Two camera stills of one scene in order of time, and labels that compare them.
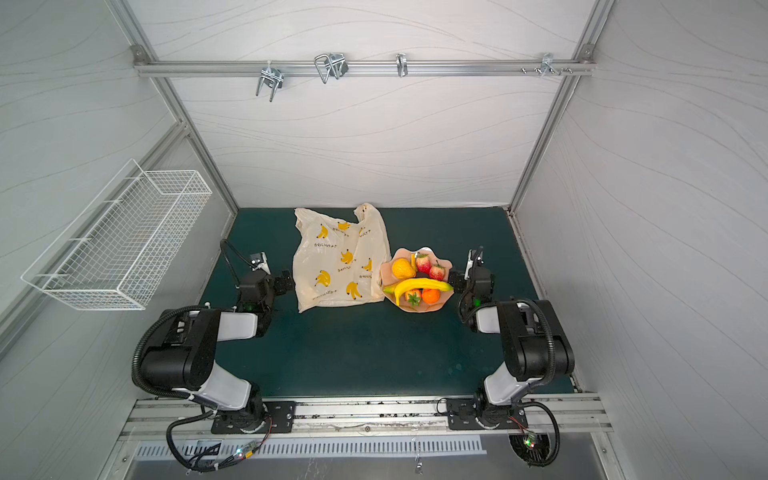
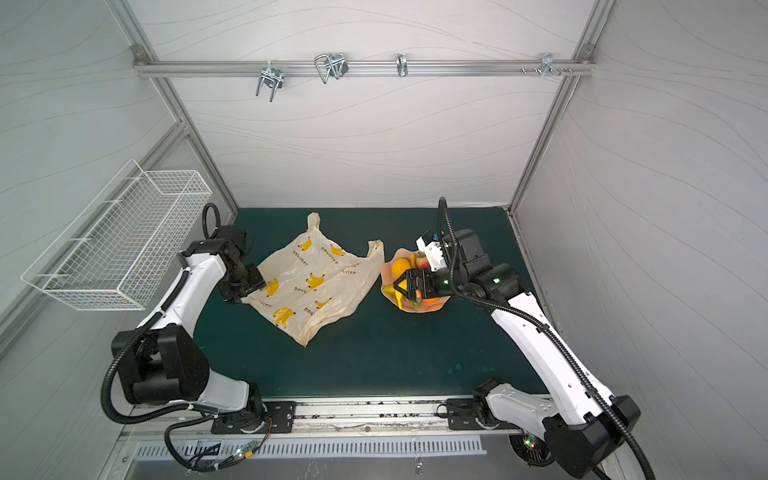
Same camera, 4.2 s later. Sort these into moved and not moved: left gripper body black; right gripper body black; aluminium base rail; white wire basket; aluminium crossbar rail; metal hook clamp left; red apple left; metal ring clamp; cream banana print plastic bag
Moved: left gripper body black; right gripper body black; cream banana print plastic bag
Not moved: red apple left; metal hook clamp left; white wire basket; metal ring clamp; aluminium base rail; aluminium crossbar rail
